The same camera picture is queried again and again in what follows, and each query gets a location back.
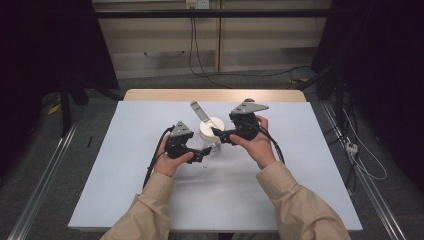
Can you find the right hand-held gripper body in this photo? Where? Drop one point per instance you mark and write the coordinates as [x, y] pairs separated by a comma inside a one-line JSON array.
[[246, 108]]

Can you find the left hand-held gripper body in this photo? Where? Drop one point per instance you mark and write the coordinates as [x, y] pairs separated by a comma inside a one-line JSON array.
[[181, 131]]

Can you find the clear plastic cup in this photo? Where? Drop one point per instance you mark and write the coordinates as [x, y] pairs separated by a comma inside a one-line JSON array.
[[207, 131]]

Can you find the grey stick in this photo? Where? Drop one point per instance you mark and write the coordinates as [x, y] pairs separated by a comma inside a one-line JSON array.
[[200, 111]]

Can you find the person's left hand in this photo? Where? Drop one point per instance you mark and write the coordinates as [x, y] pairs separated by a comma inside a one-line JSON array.
[[166, 165]]

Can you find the person's right hand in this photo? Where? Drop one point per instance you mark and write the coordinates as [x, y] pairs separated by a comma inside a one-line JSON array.
[[261, 148]]

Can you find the wooden table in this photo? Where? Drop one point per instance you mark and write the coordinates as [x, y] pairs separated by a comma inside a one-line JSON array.
[[166, 95]]

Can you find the white table board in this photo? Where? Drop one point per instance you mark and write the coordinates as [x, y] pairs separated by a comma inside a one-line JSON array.
[[233, 193]]

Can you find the small black floor object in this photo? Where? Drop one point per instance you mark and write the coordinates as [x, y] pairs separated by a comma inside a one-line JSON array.
[[89, 141]]

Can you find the black metal stand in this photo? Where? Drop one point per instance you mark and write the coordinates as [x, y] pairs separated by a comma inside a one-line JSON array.
[[339, 100], [65, 110]]

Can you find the black horizontal bar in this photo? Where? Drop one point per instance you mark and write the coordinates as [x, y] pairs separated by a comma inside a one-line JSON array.
[[233, 13]]

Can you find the white power strip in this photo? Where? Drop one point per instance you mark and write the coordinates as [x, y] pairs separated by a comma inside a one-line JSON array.
[[351, 147]]

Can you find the yellow floor tape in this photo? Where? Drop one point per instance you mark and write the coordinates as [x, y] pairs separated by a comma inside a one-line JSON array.
[[54, 109]]

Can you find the dark curtain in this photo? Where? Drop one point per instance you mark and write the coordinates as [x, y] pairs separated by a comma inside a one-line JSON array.
[[40, 50], [386, 66]]

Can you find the white wall socket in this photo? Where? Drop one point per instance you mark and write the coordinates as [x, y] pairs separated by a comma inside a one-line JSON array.
[[197, 3]]

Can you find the aluminium floor rail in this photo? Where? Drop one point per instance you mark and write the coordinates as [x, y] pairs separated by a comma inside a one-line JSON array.
[[373, 193], [40, 186]]

